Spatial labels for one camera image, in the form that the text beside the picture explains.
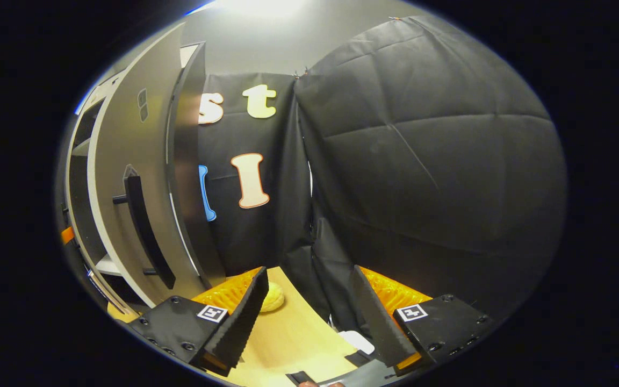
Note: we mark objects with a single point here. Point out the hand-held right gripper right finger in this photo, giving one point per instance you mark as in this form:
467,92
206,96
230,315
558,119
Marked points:
379,322

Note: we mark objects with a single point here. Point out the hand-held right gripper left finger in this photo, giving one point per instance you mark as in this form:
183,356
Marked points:
242,322

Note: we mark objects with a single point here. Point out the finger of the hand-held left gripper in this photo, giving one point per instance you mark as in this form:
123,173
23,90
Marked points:
67,235

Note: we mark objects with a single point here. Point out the white cabinet door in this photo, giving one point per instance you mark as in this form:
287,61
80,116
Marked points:
116,150

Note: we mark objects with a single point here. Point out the white double-door shoe cabinet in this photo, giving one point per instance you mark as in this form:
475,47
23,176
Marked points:
196,161

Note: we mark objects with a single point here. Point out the small white card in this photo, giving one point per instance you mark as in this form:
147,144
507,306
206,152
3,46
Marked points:
357,342

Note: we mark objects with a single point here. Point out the yellow round lumpy object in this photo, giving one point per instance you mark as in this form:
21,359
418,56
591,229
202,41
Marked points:
273,298

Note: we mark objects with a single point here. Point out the black backdrop cloth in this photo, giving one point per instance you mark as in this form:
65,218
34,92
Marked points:
422,161

